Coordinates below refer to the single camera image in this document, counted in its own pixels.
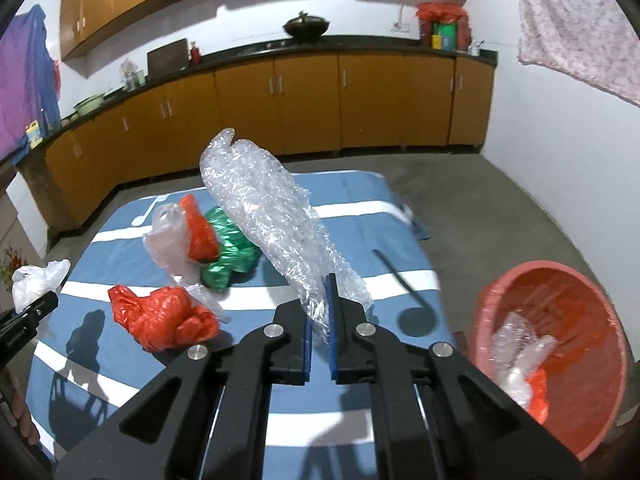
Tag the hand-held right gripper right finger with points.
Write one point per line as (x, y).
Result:
(332, 340)

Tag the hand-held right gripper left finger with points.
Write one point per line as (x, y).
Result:
(306, 350)

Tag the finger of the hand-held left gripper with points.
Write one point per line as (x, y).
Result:
(30, 315)

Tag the white plastic bag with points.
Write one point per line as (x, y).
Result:
(35, 277)
(167, 245)

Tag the large clear bubble wrap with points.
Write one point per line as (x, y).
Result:
(270, 210)

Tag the small clear bubble wrap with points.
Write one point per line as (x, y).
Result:
(515, 340)

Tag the red plastic basket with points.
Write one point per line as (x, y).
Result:
(597, 442)

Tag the person's left hand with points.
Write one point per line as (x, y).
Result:
(25, 420)

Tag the shiny green plastic bag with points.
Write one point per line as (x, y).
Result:
(230, 255)

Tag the large red plastic bag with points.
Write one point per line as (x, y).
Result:
(160, 317)

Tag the blue white striped blanket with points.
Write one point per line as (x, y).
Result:
(350, 195)

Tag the small red plastic bag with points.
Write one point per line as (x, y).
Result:
(200, 235)

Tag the yellow carton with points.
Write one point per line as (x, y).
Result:
(34, 134)

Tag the green pot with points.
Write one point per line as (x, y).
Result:
(90, 105)

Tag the purple hanging cloth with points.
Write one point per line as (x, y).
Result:
(20, 75)

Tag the wooden base cabinets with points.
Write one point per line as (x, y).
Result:
(375, 100)

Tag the clear plastic bottle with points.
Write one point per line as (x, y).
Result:
(131, 77)

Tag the dark cutting board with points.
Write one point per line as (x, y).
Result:
(167, 57)

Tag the black countertop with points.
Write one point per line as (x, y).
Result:
(350, 41)

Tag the red bottle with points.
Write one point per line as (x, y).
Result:
(194, 54)

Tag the black wok with lid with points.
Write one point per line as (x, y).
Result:
(306, 27)

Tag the green box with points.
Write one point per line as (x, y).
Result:
(444, 37)

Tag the white cup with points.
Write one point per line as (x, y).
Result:
(474, 49)

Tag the red bag over containers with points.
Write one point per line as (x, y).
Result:
(440, 10)

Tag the pink floral hanging cloth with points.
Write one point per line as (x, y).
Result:
(565, 25)

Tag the wooden wall cabinets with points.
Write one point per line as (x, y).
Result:
(115, 0)

